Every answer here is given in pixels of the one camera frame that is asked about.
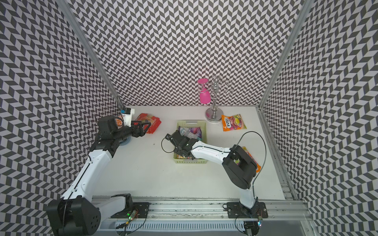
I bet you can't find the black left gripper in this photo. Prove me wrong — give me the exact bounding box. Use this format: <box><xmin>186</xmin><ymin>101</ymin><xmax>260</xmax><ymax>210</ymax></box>
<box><xmin>113</xmin><ymin>120</ymin><xmax>151</xmax><ymax>142</ymax></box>

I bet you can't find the purple candy bag back side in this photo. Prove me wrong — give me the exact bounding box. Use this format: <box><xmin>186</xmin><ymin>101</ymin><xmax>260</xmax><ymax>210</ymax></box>
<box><xmin>178</xmin><ymin>126</ymin><xmax>202</xmax><ymax>140</ymax></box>

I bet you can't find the orange fox's candy bag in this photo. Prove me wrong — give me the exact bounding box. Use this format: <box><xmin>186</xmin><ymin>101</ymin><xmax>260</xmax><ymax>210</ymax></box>
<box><xmin>221</xmin><ymin>114</ymin><xmax>247</xmax><ymax>132</ymax></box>
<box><xmin>242</xmin><ymin>147</ymin><xmax>261</xmax><ymax>173</ymax></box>

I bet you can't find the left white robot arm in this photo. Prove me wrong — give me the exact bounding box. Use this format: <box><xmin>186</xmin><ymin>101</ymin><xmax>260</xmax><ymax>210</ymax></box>
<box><xmin>44</xmin><ymin>116</ymin><xmax>151</xmax><ymax>236</ymax></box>

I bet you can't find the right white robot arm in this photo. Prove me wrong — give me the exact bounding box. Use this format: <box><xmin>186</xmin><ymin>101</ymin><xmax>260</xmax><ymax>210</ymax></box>
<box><xmin>165</xmin><ymin>130</ymin><xmax>258</xmax><ymax>209</ymax></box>

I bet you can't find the green perforated plastic basket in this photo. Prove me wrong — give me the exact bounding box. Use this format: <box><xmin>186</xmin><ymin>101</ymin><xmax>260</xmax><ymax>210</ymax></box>
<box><xmin>173</xmin><ymin>120</ymin><xmax>207</xmax><ymax>164</ymax></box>

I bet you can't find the red cocoaland candy bag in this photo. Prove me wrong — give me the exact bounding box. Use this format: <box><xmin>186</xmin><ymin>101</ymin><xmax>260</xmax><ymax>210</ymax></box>
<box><xmin>136</xmin><ymin>113</ymin><xmax>161</xmax><ymax>134</ymax></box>

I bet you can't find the blue small bowl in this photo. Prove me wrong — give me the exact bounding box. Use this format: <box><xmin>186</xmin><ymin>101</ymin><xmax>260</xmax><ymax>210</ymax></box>
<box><xmin>119</xmin><ymin>137</ymin><xmax>132</xmax><ymax>146</ymax></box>

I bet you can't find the chrome glass holder stand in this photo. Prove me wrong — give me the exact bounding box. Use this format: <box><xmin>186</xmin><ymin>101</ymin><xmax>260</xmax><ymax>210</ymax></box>
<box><xmin>205</xmin><ymin>76</ymin><xmax>232</xmax><ymax>123</ymax></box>

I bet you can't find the pink plastic wine glass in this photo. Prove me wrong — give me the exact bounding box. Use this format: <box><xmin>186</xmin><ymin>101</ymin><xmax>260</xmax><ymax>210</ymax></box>
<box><xmin>198</xmin><ymin>78</ymin><xmax>211</xmax><ymax>104</ymax></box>

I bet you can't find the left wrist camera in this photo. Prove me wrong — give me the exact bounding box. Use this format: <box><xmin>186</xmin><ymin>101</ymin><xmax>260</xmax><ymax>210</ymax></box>
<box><xmin>121</xmin><ymin>108</ymin><xmax>135</xmax><ymax>127</ymax></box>

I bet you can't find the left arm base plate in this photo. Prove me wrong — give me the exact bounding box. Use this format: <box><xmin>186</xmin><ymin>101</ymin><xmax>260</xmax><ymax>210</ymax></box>
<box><xmin>115</xmin><ymin>202</ymin><xmax>150</xmax><ymax>219</ymax></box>

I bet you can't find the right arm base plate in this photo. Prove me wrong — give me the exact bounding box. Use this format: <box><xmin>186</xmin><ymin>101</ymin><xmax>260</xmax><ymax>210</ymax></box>
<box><xmin>226</xmin><ymin>201</ymin><xmax>268</xmax><ymax>219</ymax></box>

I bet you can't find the aluminium frame post left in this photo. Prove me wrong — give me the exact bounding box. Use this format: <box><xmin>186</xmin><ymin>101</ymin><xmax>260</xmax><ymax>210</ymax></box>
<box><xmin>56</xmin><ymin>0</ymin><xmax>124</xmax><ymax>109</ymax></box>

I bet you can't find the aluminium frame post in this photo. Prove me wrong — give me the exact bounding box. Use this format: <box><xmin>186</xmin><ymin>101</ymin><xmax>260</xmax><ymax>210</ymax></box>
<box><xmin>258</xmin><ymin>0</ymin><xmax>315</xmax><ymax>110</ymax></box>
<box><xmin>56</xmin><ymin>0</ymin><xmax>124</xmax><ymax>109</ymax></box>

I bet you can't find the aluminium front rail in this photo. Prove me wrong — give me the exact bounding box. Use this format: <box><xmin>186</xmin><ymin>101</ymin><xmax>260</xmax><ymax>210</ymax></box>
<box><xmin>96</xmin><ymin>197</ymin><xmax>319</xmax><ymax>236</ymax></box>

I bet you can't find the aluminium frame post right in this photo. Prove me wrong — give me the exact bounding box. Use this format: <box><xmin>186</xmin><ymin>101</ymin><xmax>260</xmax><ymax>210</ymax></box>
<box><xmin>258</xmin><ymin>0</ymin><xmax>315</xmax><ymax>110</ymax></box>

